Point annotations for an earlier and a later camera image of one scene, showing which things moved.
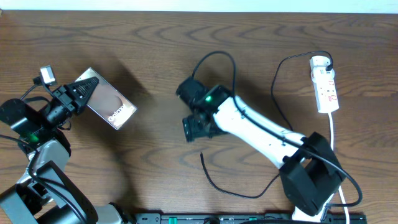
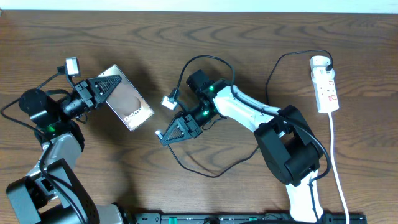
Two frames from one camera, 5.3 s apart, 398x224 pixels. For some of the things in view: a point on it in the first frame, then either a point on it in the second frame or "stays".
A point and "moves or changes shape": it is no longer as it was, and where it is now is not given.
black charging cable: (283, 117) to (329, 68)
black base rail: (245, 218) stays
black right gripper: (191, 131) to (186, 126)
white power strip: (325, 89) stays
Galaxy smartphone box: (107, 101) moves or changes shape
